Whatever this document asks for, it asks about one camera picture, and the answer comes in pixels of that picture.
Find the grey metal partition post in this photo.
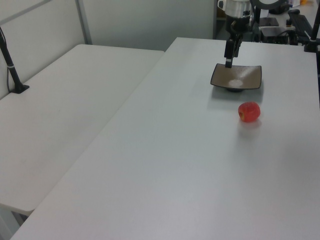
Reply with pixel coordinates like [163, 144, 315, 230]
[75, 0, 93, 46]

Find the flat black device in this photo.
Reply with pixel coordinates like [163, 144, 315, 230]
[258, 16, 280, 27]

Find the red apple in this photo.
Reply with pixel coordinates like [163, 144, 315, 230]
[237, 101, 262, 124]

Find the black keyboard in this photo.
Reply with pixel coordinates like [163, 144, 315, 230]
[286, 9, 315, 38]

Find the black camera stand with base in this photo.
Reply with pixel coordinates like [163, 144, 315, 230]
[0, 25, 30, 95]

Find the black electronics box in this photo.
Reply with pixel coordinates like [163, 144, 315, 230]
[259, 25, 299, 46]

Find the square brown ceramic plate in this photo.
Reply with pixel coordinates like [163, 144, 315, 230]
[210, 63, 263, 94]

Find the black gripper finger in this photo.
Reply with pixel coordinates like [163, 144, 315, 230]
[233, 37, 243, 59]
[223, 39, 236, 69]

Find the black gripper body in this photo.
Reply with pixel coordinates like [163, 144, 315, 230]
[225, 14, 251, 41]

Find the black clamped camera pole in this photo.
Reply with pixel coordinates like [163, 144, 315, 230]
[303, 15, 320, 53]

